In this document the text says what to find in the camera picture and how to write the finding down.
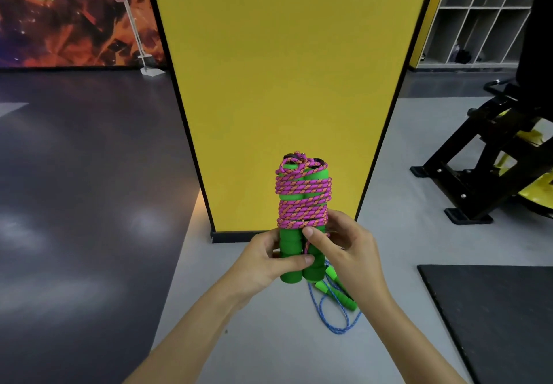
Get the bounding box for person's left hand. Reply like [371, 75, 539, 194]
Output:
[219, 228, 315, 307]

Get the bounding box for person's right hand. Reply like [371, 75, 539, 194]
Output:
[303, 210, 392, 312]

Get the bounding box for pink jump rope green handles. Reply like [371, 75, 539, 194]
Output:
[275, 152, 333, 285]

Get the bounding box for person's left forearm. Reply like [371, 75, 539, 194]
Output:
[122, 282, 240, 384]

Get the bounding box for blue jump rope green handles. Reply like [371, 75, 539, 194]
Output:
[308, 261, 363, 335]

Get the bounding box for black exercise machine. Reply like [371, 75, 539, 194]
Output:
[410, 0, 553, 225]

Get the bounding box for orange mural wall print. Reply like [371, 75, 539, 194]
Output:
[0, 0, 167, 69]

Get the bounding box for white metal stand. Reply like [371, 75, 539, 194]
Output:
[117, 0, 166, 78]

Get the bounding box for black rubber floor mat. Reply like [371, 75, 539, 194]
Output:
[417, 264, 553, 384]

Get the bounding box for yellow padded pillar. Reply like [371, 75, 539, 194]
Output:
[143, 0, 441, 244]

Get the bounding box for person's right forearm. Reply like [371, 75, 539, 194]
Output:
[365, 289, 468, 384]

